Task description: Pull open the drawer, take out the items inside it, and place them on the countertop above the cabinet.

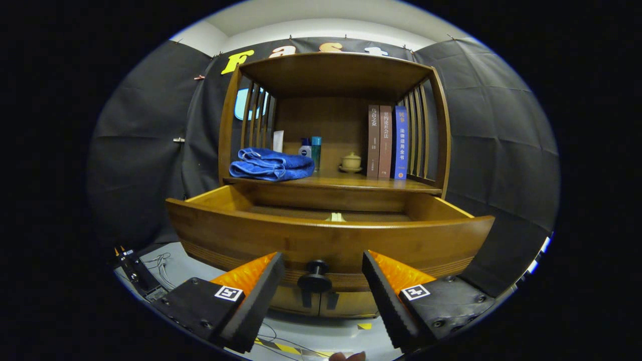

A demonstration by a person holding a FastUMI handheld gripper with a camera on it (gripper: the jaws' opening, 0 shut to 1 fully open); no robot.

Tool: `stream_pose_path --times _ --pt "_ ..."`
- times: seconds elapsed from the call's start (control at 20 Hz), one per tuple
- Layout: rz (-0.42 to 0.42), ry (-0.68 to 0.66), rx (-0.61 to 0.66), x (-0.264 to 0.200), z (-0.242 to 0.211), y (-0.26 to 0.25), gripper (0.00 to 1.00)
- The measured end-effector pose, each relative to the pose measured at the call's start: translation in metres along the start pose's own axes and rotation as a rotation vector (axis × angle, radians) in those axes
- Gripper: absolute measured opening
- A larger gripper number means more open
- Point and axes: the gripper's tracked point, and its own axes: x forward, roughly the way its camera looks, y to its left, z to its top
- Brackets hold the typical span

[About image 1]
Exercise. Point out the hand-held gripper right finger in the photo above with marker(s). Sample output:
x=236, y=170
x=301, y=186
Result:
x=386, y=301

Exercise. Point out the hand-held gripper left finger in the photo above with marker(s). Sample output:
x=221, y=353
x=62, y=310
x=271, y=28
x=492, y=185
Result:
x=261, y=301

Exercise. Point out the wooden drawer with black knob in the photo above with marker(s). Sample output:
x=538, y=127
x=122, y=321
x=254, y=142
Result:
x=251, y=235

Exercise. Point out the wooden cabinet door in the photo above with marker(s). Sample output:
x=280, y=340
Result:
x=351, y=305
x=288, y=303

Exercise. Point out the wooden countertop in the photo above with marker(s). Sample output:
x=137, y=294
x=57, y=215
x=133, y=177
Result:
x=351, y=181

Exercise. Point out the wooden cabinet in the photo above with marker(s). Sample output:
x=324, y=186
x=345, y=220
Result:
x=326, y=75

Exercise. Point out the yellow tape piece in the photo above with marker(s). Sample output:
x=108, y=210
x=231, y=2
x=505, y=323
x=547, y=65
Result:
x=364, y=326

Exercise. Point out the black electronic device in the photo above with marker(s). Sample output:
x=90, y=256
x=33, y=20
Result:
x=140, y=276

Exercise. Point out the blue folded towel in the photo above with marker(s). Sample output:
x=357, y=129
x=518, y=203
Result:
x=271, y=165

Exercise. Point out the beige lidded tea cup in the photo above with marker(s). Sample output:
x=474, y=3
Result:
x=351, y=162

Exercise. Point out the blue book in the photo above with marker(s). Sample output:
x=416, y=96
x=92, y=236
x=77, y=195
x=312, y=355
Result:
x=400, y=145

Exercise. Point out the white bottle with blue cap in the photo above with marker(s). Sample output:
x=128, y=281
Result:
x=305, y=149

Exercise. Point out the teal bottle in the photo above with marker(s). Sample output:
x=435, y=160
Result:
x=316, y=150

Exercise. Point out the white tube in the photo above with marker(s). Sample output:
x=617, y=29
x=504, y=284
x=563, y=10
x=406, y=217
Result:
x=278, y=141

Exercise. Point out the reddish brown book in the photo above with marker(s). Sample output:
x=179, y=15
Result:
x=385, y=140

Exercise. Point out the dark brown book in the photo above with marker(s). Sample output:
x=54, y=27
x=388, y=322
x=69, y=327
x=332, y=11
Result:
x=373, y=140

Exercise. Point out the black backdrop cloth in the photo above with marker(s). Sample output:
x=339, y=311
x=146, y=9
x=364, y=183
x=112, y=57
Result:
x=140, y=150

